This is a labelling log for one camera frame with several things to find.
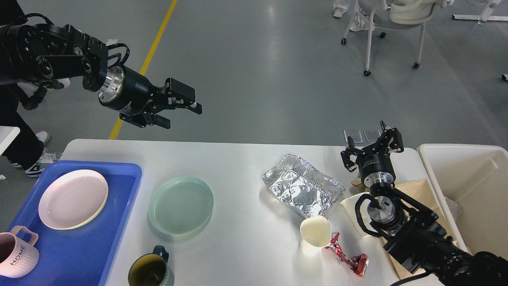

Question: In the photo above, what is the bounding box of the person in black trousers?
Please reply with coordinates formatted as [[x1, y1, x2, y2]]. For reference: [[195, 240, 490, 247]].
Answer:
[[0, 77, 72, 178]]

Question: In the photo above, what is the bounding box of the white plastic bin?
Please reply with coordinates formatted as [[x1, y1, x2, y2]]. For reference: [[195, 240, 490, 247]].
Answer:
[[418, 144, 508, 258]]

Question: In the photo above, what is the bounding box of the white side table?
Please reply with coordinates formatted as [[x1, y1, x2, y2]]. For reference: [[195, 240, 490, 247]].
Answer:
[[0, 126, 20, 155]]

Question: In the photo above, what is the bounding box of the mint green round plate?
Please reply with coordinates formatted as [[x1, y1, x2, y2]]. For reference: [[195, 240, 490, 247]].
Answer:
[[148, 177, 214, 236]]

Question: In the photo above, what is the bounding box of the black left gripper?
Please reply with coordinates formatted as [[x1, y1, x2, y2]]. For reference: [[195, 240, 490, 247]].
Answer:
[[98, 66, 202, 129]]

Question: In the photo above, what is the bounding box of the white paper cup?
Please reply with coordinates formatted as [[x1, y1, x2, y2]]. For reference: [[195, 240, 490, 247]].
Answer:
[[299, 216, 331, 255]]

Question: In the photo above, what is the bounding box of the teal mug yellow inside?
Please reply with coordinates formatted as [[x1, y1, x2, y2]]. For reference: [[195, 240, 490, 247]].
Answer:
[[127, 245, 175, 286]]

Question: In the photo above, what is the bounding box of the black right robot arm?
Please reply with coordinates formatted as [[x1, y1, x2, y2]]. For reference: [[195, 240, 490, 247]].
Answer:
[[341, 121, 508, 286]]

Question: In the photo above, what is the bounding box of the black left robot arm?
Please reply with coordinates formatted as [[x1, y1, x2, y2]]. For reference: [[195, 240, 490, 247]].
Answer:
[[1, 18, 202, 129]]

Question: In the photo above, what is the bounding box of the brown paper bag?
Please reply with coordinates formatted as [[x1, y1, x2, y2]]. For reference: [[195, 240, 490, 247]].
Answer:
[[350, 178, 469, 279]]

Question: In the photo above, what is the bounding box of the crumpled aluminium foil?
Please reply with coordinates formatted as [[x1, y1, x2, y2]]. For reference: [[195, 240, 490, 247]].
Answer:
[[262, 153, 345, 218]]

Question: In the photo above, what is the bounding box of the blue plastic tray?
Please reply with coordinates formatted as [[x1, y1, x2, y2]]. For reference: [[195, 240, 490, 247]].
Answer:
[[0, 160, 142, 286]]

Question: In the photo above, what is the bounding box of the pink round plate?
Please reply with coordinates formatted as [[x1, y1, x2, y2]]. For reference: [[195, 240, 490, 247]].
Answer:
[[38, 170, 109, 230]]

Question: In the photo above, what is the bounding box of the pink HOME mug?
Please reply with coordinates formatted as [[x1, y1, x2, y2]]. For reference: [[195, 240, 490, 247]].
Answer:
[[0, 226, 40, 278]]

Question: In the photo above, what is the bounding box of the crushed red can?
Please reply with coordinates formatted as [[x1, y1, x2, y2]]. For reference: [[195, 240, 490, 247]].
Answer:
[[324, 232, 369, 277]]

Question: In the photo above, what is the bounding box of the white paper bowl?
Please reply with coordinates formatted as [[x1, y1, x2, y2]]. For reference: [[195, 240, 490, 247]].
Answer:
[[341, 192, 375, 238]]

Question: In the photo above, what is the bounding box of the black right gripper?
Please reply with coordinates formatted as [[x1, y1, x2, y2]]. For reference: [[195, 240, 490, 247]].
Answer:
[[341, 121, 404, 188]]

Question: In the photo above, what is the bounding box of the white office chair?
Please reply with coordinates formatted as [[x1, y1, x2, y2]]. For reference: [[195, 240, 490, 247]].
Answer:
[[341, 0, 453, 77]]

